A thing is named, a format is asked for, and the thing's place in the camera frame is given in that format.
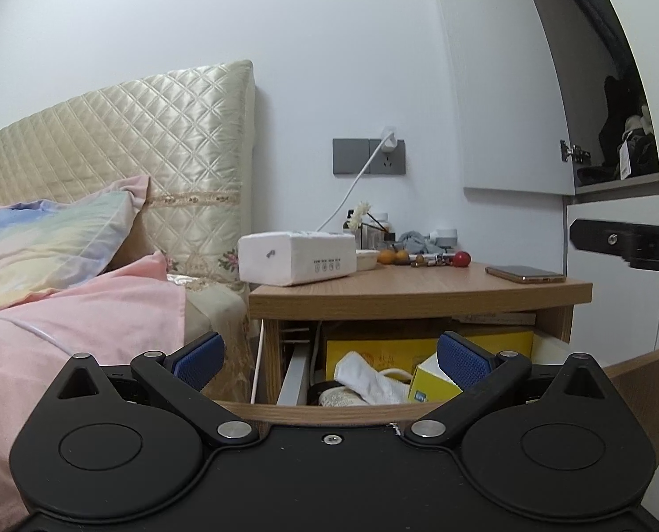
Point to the red ball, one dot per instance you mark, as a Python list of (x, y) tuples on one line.
[(461, 259)]

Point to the white wardrobe door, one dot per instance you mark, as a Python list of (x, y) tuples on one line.
[(512, 119)]

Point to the wooden nightstand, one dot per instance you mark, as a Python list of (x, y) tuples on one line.
[(400, 293)]

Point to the cream quilted headboard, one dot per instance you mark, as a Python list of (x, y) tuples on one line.
[(191, 131)]

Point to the reed diffuser bottle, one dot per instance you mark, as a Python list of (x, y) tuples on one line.
[(358, 223)]

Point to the grey crumpled cloth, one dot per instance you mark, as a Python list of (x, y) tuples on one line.
[(416, 243)]

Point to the gold smartphone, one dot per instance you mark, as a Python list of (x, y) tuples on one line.
[(524, 274)]

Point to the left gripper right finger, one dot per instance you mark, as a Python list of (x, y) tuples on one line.
[(485, 380)]

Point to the white shallow dish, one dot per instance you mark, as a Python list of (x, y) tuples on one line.
[(367, 259)]

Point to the white crumpled cloth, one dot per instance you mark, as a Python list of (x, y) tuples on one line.
[(354, 372)]

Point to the orange fruit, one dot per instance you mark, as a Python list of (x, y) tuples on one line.
[(386, 257)]

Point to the white charger plug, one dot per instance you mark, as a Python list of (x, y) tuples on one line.
[(389, 141)]

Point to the large yellow flat box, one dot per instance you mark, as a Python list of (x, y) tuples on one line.
[(406, 354)]

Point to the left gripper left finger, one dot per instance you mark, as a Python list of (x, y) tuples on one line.
[(178, 378)]

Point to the metal door hinge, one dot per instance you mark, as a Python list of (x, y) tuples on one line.
[(574, 153)]

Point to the wooden top drawer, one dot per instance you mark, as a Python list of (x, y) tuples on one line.
[(636, 380)]

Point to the yellow box in drawer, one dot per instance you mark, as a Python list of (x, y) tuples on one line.
[(430, 384)]

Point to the pink blanket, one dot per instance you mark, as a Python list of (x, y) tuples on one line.
[(114, 317)]

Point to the white tissue pack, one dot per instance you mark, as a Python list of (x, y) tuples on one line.
[(285, 259)]

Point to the pastel rainbow pillow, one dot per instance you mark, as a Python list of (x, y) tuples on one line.
[(46, 247)]

